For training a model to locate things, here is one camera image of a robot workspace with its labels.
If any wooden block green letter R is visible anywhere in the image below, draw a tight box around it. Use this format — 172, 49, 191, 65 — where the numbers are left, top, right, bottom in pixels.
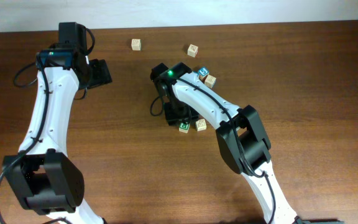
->
178, 123, 190, 133

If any wooden block blue side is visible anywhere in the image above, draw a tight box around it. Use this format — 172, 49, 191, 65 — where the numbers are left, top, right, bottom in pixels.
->
204, 75, 216, 88

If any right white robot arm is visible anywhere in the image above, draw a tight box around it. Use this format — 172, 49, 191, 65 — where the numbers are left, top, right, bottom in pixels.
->
150, 62, 301, 224

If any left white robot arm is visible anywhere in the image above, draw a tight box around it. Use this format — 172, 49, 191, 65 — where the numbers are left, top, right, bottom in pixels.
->
2, 49, 112, 223

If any plain wooden block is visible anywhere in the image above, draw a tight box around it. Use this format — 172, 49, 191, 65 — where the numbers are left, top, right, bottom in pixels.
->
195, 119, 207, 131

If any wooden block blue number 5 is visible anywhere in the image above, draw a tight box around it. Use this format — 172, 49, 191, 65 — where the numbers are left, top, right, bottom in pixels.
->
198, 67, 209, 82

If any far wooden block green side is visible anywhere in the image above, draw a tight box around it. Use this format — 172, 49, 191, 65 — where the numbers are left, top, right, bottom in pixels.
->
131, 39, 142, 51

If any wooden block red side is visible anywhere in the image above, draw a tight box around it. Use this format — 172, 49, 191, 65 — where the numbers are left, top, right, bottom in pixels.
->
187, 44, 198, 57

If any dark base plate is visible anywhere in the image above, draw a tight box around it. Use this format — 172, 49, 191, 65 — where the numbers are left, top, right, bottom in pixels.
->
294, 219, 345, 224

